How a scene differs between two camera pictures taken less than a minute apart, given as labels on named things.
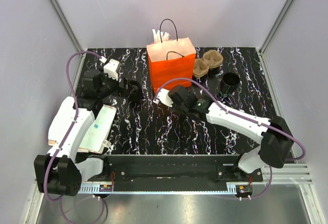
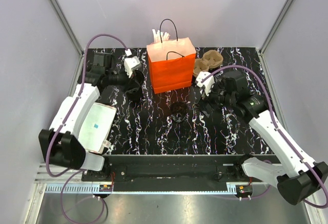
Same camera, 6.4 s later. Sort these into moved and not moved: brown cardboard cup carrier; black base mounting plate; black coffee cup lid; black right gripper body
Moved: black right gripper body; black coffee cup lid
Not moved: brown cardboard cup carrier; black base mounting plate
